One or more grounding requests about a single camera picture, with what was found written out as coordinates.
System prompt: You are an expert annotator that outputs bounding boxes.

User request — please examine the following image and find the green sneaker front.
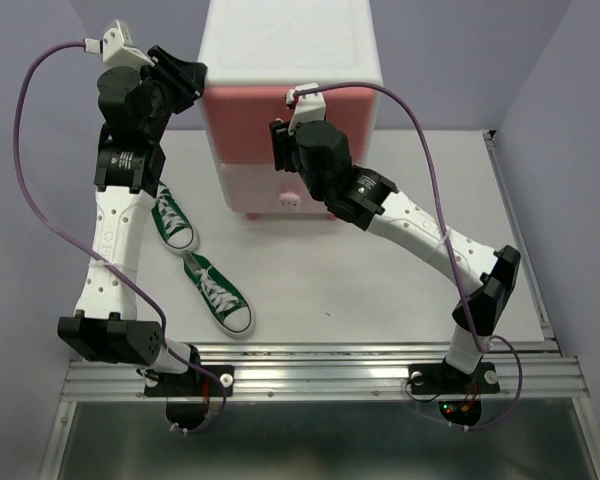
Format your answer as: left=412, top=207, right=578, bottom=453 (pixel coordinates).
left=182, top=252, right=255, bottom=339

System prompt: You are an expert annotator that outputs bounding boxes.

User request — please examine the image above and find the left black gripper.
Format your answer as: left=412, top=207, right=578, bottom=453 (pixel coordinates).
left=138, top=47, right=211, bottom=141

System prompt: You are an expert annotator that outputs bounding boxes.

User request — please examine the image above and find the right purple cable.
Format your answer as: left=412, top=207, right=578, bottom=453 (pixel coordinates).
left=299, top=81, right=523, bottom=432

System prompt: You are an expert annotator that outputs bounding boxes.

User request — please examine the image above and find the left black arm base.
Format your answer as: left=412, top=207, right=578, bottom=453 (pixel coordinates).
left=136, top=365, right=235, bottom=435

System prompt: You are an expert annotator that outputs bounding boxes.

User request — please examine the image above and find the light pink lower drawer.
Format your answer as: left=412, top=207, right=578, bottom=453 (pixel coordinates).
left=218, top=163, right=328, bottom=215

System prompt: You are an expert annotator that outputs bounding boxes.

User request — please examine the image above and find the green sneaker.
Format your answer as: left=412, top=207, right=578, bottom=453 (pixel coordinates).
left=151, top=182, right=199, bottom=255
left=182, top=252, right=255, bottom=339

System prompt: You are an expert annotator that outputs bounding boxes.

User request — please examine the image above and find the green sneaker rear left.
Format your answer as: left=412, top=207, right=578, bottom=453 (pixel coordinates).
left=151, top=182, right=199, bottom=255

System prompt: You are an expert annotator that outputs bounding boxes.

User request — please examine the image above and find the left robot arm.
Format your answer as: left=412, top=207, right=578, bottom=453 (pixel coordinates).
left=57, top=46, right=207, bottom=394

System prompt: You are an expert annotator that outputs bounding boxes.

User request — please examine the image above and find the white shoe cabinet body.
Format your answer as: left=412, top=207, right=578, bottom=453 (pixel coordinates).
left=197, top=0, right=385, bottom=221

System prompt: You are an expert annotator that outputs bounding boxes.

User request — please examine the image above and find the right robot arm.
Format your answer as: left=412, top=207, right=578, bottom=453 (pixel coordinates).
left=269, top=120, right=521, bottom=390

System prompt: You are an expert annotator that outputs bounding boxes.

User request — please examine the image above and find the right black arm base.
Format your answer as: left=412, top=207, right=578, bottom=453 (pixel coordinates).
left=404, top=361, right=501, bottom=428

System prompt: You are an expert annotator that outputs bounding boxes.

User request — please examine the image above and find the aluminium rail frame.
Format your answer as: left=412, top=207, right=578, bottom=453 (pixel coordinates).
left=41, top=131, right=600, bottom=479

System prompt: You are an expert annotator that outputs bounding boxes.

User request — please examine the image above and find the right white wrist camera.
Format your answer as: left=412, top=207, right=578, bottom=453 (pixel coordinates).
left=285, top=82, right=327, bottom=135

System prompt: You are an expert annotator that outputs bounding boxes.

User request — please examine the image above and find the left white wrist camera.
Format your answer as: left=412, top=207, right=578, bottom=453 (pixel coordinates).
left=84, top=19, right=154, bottom=71

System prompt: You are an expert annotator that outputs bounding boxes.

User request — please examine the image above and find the purple cable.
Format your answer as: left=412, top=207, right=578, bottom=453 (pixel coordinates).
left=15, top=40, right=229, bottom=436
left=299, top=81, right=523, bottom=432

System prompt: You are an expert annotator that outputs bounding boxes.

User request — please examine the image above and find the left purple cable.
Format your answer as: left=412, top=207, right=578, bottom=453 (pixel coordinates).
left=15, top=40, right=229, bottom=436

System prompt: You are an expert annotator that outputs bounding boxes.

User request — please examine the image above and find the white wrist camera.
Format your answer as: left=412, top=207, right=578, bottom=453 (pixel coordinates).
left=285, top=82, right=327, bottom=135
left=84, top=19, right=154, bottom=71

